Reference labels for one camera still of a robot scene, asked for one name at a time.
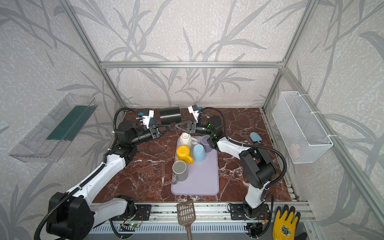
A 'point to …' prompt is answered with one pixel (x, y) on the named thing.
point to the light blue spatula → (255, 137)
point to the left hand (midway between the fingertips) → (172, 125)
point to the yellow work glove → (285, 223)
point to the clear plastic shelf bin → (47, 142)
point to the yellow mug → (183, 154)
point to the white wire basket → (300, 127)
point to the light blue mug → (199, 153)
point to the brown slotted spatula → (186, 215)
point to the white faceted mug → (186, 139)
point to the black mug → (169, 115)
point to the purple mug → (207, 145)
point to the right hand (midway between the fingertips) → (177, 123)
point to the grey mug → (180, 172)
